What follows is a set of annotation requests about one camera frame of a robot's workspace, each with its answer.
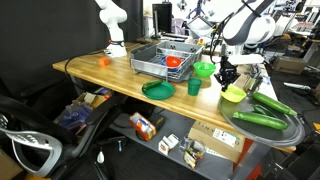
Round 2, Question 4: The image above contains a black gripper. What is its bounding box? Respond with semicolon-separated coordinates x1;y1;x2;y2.
214;55;241;92

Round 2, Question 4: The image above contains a yellow plastic bowl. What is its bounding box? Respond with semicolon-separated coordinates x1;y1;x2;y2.
220;84;248;104

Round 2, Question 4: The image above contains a bright green plastic bowl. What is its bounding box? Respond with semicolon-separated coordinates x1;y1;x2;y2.
193;61;217;79

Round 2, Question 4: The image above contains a red plastic bowl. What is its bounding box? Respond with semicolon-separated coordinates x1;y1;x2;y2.
165;55;183;69

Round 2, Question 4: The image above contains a grey round tray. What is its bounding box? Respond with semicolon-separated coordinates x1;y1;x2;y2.
217;94;306;148

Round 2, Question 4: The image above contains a blue plastic bowl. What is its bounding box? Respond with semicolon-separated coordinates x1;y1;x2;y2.
160;56;181;73

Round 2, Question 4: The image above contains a metal clamp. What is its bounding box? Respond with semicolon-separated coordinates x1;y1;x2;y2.
243;64;264;94

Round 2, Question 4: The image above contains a dark green plastic cup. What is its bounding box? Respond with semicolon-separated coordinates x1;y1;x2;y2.
187;77;203;97

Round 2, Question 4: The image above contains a small dark green cucumber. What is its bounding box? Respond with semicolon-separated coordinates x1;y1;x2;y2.
250;103;278;118

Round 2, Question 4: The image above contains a long green cucumber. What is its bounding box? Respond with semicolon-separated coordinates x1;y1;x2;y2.
251;91;298;117

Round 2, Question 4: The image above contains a large green cucumber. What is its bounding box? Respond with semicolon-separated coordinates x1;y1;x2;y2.
232;111;289;131

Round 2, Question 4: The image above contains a brown cardboard box with label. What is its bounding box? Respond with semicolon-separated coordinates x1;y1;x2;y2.
187;120;247;164

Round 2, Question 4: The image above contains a white plastic bin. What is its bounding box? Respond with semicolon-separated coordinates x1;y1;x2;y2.
185;15;214;39

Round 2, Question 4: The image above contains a plain brown cardboard box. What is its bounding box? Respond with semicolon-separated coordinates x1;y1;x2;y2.
272;55;306;75

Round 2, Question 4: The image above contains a grey lower table shelf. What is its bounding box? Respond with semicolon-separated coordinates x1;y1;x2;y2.
109;106;268;180

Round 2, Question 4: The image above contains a dark green plastic plate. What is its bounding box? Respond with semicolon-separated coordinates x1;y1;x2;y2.
141;80;176;101

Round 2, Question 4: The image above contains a black keyboard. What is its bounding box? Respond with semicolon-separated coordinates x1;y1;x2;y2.
159;32;189;43

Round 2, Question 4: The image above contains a short green cucumber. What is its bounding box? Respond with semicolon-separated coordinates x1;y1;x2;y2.
142;79;164;91

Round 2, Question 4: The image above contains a black book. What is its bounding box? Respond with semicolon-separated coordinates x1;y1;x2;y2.
146;112;168;131

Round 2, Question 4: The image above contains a clear plastic container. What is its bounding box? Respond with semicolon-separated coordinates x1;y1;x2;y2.
179;136;207;170

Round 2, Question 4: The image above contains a grey dish rack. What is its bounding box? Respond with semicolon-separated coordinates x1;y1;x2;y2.
129;40;204;83

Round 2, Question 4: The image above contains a small white carton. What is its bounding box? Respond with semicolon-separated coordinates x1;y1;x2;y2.
157;133;180;157

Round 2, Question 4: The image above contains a black computer monitor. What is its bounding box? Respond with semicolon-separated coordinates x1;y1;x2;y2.
151;2;174;34

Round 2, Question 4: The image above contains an orange carton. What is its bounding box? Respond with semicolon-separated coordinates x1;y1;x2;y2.
129;111;158;142

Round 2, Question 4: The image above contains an orange block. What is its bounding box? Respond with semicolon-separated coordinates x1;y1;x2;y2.
98;56;111;67

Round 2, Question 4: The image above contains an open cardboard box with clutter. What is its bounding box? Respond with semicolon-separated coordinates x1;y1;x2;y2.
71;87;113;109

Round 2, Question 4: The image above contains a small white bulb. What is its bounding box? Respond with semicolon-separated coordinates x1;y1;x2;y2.
96;148;106;165

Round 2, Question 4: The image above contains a blue plastic bag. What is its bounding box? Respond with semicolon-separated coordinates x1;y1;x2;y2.
54;103;93;131

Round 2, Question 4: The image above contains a black curtain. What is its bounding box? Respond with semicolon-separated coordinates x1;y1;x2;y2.
0;0;144;98

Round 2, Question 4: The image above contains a black office chair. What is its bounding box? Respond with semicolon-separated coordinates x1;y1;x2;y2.
0;78;129;179

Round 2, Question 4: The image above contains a black cable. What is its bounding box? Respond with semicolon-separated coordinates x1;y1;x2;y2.
64;49;108;93

